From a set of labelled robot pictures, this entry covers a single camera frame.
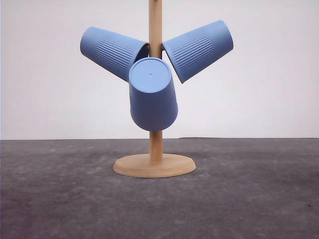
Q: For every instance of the blue ribbed cup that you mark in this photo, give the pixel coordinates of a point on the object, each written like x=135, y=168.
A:
x=152, y=95
x=194, y=51
x=112, y=51

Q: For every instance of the wooden cup tree stand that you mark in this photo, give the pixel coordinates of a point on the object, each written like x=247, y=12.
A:
x=156, y=164

